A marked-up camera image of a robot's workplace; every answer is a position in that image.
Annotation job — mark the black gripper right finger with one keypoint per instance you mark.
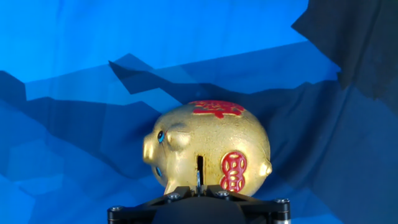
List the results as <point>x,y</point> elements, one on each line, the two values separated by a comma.
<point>267,210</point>

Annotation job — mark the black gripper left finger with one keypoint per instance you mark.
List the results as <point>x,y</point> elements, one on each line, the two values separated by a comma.
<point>136,211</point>

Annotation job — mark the small silver coin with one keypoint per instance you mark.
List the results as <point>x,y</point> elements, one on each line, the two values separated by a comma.
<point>198,183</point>

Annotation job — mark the blue printed cloth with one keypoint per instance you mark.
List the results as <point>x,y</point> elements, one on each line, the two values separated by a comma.
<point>77,46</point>

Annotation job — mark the gold piggy bank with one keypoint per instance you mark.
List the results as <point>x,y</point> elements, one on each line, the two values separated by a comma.
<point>205,140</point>

